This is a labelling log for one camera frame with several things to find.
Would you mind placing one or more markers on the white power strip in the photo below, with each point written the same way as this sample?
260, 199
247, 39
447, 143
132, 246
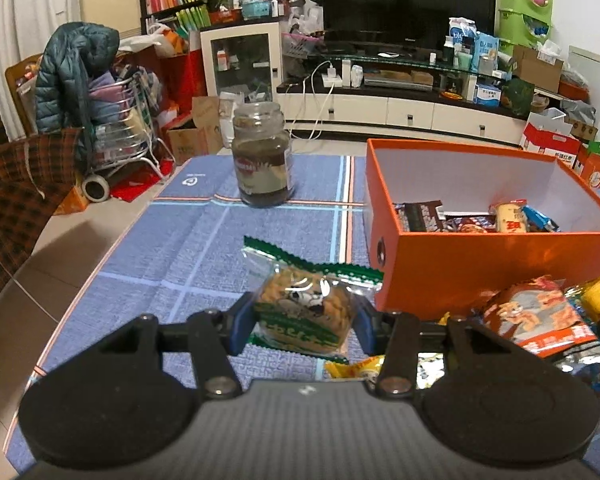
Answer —
332, 79

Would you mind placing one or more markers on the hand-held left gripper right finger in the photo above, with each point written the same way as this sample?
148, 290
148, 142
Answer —
364, 327

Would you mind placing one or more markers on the open cardboard box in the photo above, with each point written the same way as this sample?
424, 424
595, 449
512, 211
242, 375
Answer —
535, 67

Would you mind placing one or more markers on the dark green gift bag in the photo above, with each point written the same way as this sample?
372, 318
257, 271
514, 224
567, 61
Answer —
517, 100

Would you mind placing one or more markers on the brown cardboard box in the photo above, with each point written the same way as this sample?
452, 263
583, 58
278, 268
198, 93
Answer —
190, 145

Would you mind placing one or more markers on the red paper bag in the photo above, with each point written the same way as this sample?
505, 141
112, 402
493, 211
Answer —
180, 80

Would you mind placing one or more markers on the wooden chair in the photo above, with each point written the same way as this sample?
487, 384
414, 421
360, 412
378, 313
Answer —
17, 80

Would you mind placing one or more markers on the orange squirrel print packet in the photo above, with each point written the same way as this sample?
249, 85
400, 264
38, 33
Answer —
530, 310

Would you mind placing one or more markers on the brown plaid cloth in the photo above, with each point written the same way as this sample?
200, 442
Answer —
15, 195

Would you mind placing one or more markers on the green-edged biscuit packet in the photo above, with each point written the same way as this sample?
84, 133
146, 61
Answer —
300, 305

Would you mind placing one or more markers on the orange striped snack packet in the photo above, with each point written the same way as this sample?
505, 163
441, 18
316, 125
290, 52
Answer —
511, 217

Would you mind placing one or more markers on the orange cardboard box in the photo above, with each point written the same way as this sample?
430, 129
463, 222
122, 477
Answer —
455, 270

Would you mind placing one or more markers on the green plastic stacked bins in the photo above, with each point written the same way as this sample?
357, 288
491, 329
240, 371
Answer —
512, 20

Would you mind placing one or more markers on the orange green carton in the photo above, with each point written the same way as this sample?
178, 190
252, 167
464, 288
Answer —
597, 167

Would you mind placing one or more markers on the glass jar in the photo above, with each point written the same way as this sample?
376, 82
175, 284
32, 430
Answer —
262, 170

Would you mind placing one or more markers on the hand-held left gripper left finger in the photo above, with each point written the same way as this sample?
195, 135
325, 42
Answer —
242, 327

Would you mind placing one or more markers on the white glass-door cabinet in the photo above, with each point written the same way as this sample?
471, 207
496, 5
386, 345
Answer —
207, 60

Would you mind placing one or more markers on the red white carton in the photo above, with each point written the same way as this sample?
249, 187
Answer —
547, 140

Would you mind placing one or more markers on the maroon snack packet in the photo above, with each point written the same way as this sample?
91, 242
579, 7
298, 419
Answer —
467, 224

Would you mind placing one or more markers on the silver grey snack packet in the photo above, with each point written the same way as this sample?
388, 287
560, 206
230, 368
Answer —
577, 355

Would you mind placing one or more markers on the white curtain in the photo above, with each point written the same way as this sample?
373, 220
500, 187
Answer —
20, 10

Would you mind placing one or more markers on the dark green puffer jacket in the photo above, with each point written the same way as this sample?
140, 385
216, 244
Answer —
62, 80

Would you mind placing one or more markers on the black television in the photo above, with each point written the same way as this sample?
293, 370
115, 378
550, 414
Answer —
407, 0

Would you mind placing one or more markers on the white appliance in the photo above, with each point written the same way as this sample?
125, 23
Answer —
597, 75

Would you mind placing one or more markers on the yellow green peanut packet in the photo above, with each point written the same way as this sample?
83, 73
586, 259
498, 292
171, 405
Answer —
355, 367

